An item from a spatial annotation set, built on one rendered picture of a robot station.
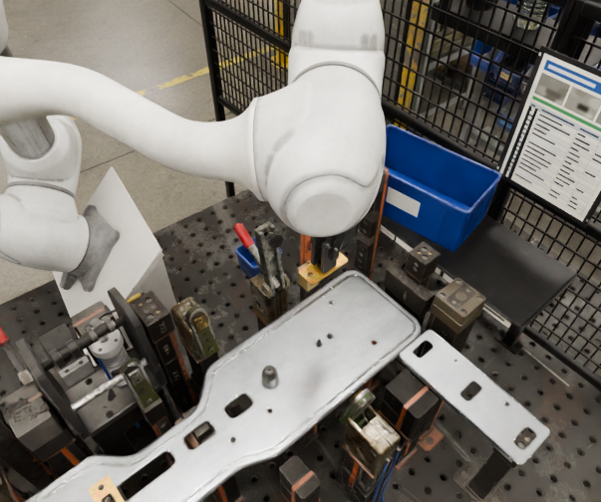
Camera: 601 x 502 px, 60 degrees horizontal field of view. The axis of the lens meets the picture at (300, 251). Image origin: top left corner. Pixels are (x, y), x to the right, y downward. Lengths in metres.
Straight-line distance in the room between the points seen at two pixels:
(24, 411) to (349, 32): 0.80
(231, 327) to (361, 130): 1.07
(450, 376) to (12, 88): 0.87
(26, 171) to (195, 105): 2.33
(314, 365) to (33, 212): 0.73
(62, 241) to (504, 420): 1.04
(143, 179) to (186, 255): 1.45
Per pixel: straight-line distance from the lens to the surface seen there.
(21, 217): 1.33
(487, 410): 1.07
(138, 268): 1.31
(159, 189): 2.97
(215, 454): 0.99
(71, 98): 0.68
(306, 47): 0.58
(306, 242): 1.08
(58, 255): 1.37
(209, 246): 1.66
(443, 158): 1.31
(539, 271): 1.27
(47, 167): 1.34
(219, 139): 0.51
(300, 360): 1.06
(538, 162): 1.21
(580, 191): 1.19
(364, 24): 0.57
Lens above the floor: 1.92
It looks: 49 degrees down
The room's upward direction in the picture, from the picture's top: straight up
